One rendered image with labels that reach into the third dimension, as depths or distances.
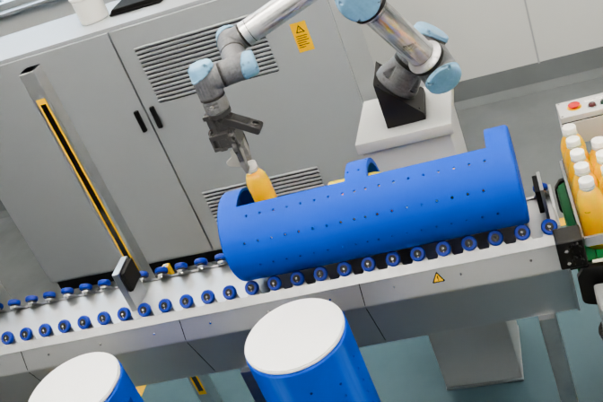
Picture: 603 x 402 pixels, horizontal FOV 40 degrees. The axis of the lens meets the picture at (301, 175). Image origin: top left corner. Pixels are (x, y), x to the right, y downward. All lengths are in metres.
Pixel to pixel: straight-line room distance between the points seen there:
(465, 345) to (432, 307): 0.70
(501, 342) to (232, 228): 1.22
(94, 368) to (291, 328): 0.59
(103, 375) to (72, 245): 2.53
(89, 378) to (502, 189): 1.25
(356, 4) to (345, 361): 0.95
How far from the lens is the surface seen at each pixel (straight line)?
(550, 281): 2.46
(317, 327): 2.16
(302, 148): 4.11
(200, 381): 3.47
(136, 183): 4.47
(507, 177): 2.25
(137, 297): 2.80
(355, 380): 2.19
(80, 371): 2.47
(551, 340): 2.65
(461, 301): 2.50
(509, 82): 5.28
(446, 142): 2.67
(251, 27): 2.43
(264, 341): 2.20
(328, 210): 2.33
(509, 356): 3.23
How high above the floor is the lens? 2.35
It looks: 27 degrees down
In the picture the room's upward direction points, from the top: 22 degrees counter-clockwise
